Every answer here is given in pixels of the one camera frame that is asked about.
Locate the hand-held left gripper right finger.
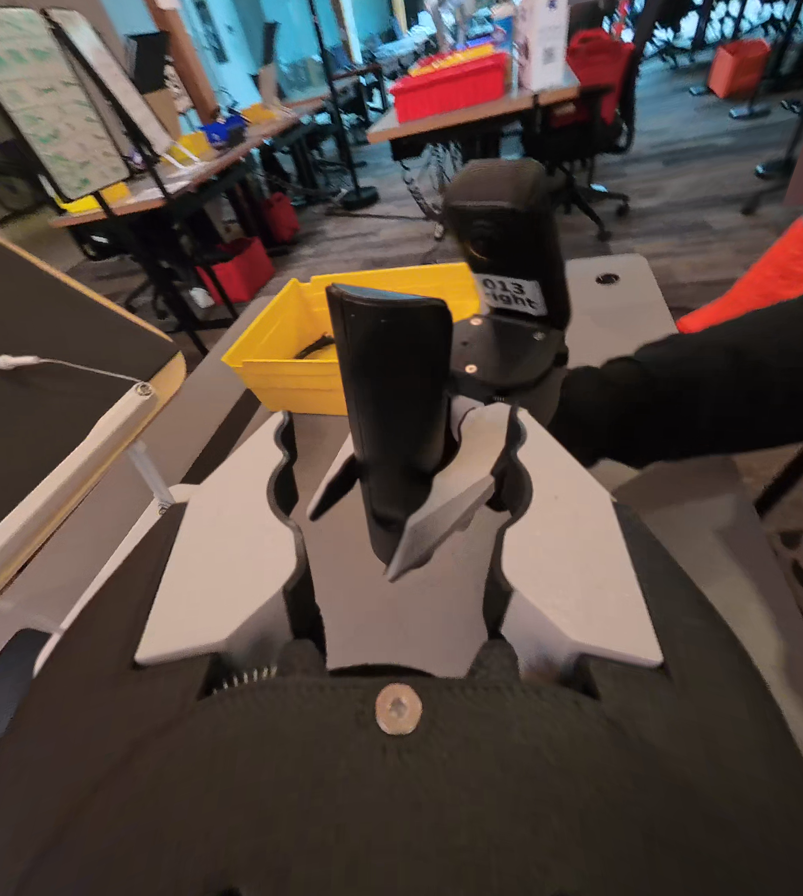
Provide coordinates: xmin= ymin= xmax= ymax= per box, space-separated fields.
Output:
xmin=484 ymin=406 xmax=666 ymax=679

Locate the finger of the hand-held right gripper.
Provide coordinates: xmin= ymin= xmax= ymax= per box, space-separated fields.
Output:
xmin=305 ymin=435 xmax=362 ymax=524
xmin=382 ymin=402 xmax=514 ymax=583

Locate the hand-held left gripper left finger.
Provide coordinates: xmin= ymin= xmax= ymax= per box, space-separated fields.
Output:
xmin=134 ymin=412 xmax=325 ymax=666

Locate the black remote control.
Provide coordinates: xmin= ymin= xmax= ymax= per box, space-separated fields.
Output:
xmin=326 ymin=283 xmax=454 ymax=564

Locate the yellow plastic bin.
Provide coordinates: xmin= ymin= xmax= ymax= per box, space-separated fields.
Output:
xmin=221 ymin=262 xmax=481 ymax=415

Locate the person's right forearm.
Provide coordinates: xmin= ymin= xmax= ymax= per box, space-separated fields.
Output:
xmin=639 ymin=280 xmax=803 ymax=466

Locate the person's right hand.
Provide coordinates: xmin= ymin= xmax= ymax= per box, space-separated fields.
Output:
xmin=545 ymin=357 xmax=656 ymax=470

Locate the red plastic bin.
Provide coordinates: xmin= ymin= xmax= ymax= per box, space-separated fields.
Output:
xmin=389 ymin=51 xmax=512 ymax=125
xmin=195 ymin=237 xmax=278 ymax=307

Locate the black round-base floor stand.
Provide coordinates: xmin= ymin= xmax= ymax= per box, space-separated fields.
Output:
xmin=307 ymin=0 xmax=381 ymax=212

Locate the red office chair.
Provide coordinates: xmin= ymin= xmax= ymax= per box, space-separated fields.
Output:
xmin=522 ymin=28 xmax=638 ymax=240

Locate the white cardboard box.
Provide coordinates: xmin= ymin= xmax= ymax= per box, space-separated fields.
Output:
xmin=512 ymin=0 xmax=572 ymax=93

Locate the orange cloth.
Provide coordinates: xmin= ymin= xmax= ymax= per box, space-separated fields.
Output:
xmin=676 ymin=216 xmax=803 ymax=335

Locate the orange plastic bin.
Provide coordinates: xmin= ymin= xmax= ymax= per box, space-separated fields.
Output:
xmin=706 ymin=37 xmax=773 ymax=100

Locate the blank whiteboard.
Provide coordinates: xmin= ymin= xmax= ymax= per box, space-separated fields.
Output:
xmin=44 ymin=7 xmax=176 ymax=160

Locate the whiteboard with green writing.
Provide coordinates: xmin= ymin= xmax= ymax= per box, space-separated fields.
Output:
xmin=0 ymin=7 xmax=131 ymax=202

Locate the white panel bracket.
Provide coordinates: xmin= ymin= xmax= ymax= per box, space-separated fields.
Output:
xmin=0 ymin=381 xmax=159 ymax=631

